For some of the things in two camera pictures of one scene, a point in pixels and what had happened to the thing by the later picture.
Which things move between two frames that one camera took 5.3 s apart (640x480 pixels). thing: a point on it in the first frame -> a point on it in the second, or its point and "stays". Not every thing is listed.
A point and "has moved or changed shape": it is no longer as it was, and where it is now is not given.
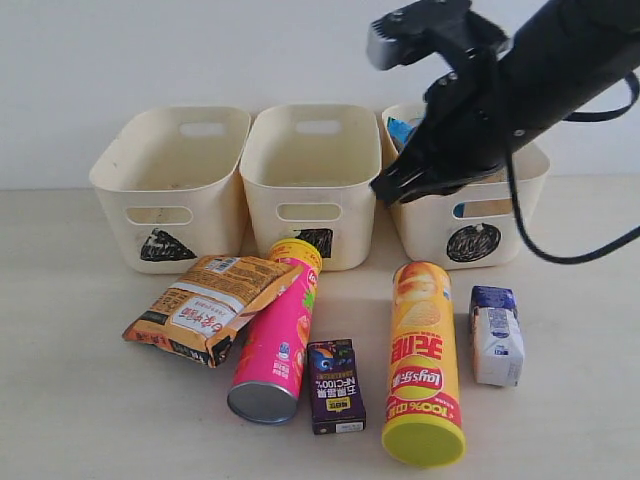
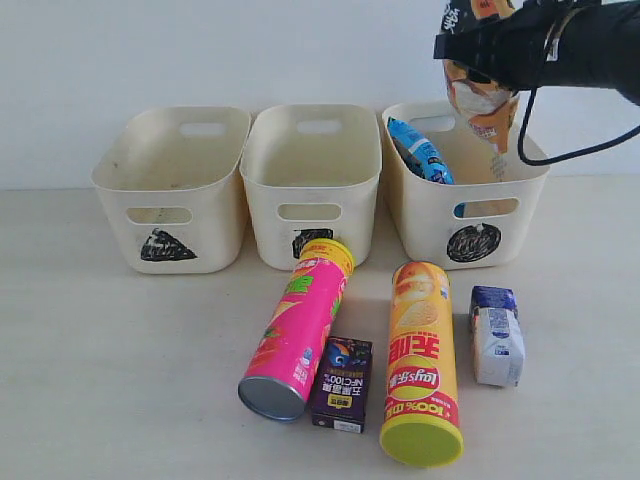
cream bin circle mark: [473, 242] stays
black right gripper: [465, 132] -> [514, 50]
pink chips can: [265, 382] has moved or changed shape
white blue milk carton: [496, 336] stays
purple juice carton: [336, 400] has moved or changed shape
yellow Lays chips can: [424, 423] stays
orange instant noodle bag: [195, 312] has moved or changed shape
